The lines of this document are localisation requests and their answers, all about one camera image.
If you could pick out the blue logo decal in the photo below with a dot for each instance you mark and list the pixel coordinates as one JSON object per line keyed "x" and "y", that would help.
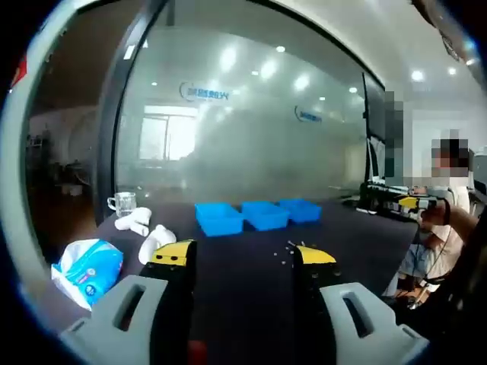
{"x": 205, "y": 92}
{"x": 308, "y": 113}

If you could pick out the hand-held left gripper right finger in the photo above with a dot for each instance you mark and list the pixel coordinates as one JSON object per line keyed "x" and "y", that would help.
{"x": 380, "y": 331}

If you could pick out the dark door frame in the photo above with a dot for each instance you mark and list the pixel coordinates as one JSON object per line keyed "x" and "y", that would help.
{"x": 110, "y": 133}

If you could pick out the clear glass cup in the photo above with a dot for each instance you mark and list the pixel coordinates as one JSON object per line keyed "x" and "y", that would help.
{"x": 123, "y": 203}

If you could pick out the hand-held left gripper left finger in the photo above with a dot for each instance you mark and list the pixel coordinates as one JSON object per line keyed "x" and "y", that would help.
{"x": 114, "y": 315}

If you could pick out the blue and white tissue pack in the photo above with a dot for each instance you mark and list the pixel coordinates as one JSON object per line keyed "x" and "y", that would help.
{"x": 87, "y": 270}

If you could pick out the screws nuts and washers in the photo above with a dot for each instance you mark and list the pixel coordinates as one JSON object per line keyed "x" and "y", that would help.
{"x": 283, "y": 261}

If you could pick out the person's left hand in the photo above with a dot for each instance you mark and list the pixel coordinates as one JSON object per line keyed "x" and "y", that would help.
{"x": 198, "y": 351}

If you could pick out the large black monitor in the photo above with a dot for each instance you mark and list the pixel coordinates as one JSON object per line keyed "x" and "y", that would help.
{"x": 374, "y": 110}

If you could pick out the blue plastic bin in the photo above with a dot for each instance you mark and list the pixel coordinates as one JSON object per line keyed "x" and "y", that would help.
{"x": 304, "y": 213}
{"x": 218, "y": 224}
{"x": 266, "y": 220}

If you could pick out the cluttered storage shelf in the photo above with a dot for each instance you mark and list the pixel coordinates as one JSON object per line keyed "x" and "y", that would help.
{"x": 38, "y": 152}

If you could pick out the red diamond wall decoration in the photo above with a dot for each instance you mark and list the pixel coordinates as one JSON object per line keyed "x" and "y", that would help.
{"x": 21, "y": 70}

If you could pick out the white rounded object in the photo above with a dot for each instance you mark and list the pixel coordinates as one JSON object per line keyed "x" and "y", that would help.
{"x": 156, "y": 241}
{"x": 135, "y": 218}

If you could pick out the person's right hand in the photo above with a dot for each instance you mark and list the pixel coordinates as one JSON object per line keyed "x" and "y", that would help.
{"x": 435, "y": 216}

